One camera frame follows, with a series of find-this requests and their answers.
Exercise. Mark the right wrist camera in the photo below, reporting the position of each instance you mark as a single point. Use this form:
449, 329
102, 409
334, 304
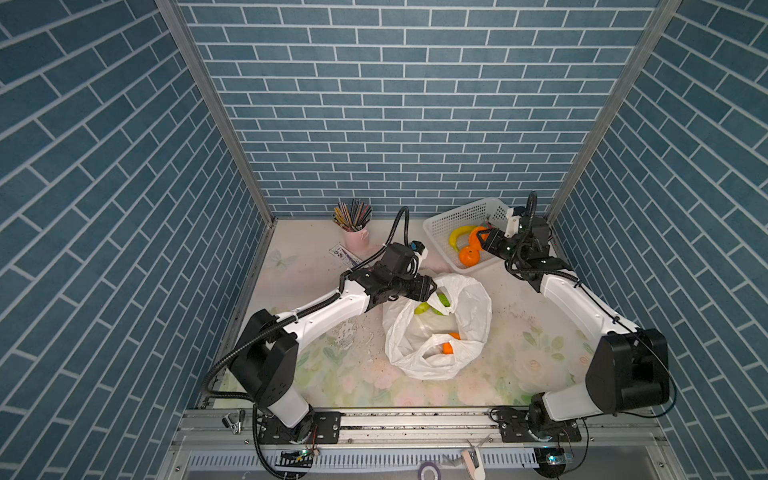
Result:
513, 216

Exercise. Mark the pink white clip tool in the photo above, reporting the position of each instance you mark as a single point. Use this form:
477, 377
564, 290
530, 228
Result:
473, 462

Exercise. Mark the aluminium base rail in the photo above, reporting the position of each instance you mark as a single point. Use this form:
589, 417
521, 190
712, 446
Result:
378, 443

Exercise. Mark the white plastic bag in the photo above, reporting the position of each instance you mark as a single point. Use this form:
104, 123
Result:
413, 343

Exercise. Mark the white plastic basket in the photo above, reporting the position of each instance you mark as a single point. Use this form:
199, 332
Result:
449, 231

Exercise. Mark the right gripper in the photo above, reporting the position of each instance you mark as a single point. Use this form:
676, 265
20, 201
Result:
492, 241

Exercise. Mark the purple tape roll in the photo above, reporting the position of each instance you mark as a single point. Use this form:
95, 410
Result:
429, 471

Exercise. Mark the round orange toy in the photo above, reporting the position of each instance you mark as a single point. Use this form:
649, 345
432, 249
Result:
469, 256

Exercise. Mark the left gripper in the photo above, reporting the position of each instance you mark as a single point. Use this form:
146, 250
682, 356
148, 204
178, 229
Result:
420, 287

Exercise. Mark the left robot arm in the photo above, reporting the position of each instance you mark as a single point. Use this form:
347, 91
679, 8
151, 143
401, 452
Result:
244, 366

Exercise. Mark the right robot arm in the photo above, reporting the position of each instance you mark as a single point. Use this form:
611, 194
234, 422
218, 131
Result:
629, 365

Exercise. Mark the orange persimmon toy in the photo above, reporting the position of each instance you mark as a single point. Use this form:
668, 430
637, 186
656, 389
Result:
477, 236

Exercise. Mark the yellow toy banana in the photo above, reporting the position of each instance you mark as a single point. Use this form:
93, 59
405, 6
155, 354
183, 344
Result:
457, 233

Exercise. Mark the pink pencil cup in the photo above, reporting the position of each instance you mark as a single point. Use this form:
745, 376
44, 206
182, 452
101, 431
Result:
356, 240

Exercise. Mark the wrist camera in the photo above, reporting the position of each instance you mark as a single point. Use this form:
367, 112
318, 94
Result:
513, 216
420, 251

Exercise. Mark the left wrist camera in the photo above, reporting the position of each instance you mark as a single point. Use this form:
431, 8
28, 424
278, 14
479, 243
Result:
420, 251

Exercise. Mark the green pear toy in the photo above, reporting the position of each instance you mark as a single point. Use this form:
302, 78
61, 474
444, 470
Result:
424, 308

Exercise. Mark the coloured pencils bunch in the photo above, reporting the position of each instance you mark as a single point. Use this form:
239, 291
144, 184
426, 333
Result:
353, 215

